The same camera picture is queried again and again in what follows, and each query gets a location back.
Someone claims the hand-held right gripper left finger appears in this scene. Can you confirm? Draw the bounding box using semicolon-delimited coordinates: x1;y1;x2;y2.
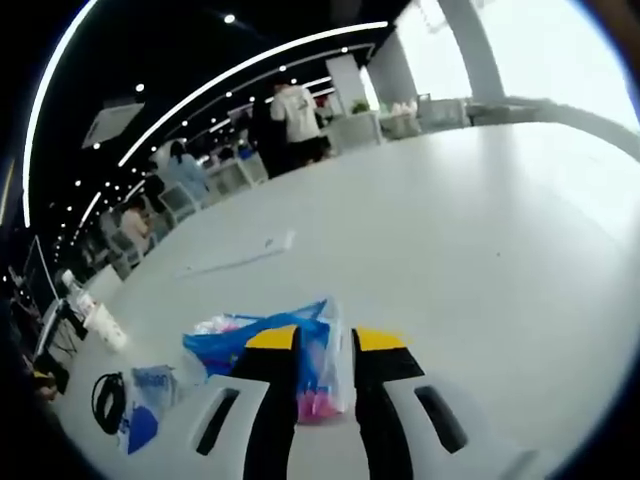
186;323;302;480

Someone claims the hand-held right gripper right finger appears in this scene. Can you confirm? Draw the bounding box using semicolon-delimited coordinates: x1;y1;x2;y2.
351;324;472;480

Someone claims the blue plastic bag of packets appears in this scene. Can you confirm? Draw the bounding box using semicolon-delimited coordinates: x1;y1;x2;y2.
182;297;354;427

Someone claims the clear packet with blue pad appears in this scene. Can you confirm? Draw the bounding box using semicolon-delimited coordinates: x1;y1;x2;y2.
116;363;202;457

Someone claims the black cable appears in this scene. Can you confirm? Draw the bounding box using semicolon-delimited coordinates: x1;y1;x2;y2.
90;371;129;437

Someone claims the white patterned paper cup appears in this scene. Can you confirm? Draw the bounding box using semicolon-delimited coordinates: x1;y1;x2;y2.
81;301;130;352

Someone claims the clear water bottle red label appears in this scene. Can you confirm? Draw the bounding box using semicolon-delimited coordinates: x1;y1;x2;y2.
60;268;97;317

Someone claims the ceiling air conditioner unit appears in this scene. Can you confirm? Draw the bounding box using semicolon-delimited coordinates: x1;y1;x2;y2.
81;101;147;150

